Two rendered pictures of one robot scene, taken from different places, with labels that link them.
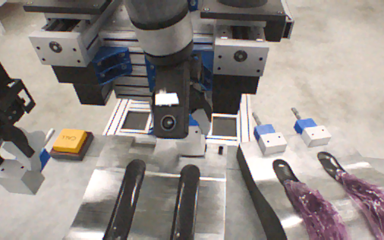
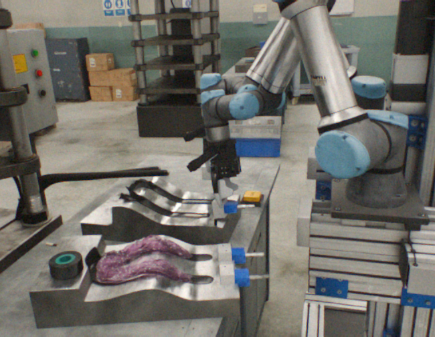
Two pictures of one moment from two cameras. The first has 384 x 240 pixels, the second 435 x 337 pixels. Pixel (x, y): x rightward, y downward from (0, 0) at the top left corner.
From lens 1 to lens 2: 1.36 m
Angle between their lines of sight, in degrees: 82
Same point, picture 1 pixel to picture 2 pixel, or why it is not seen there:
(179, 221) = (178, 214)
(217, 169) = (203, 222)
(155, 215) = (183, 208)
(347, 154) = (207, 292)
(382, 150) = not seen: outside the picture
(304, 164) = (204, 267)
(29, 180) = (203, 171)
